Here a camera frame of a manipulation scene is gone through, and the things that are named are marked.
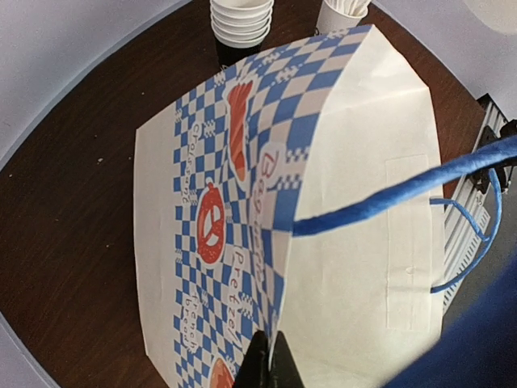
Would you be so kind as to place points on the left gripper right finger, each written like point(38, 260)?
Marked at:
point(283, 372)

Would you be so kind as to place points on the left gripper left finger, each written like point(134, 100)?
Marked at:
point(254, 372)

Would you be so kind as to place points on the blue checkered paper bag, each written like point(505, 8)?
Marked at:
point(299, 190)

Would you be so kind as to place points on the stack of paper cups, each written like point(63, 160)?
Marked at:
point(239, 28)

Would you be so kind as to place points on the white cup holding straws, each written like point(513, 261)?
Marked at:
point(329, 20)

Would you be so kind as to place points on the bundle of white straws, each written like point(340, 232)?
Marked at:
point(352, 8)

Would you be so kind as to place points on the aluminium front rail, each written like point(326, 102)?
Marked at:
point(462, 243)

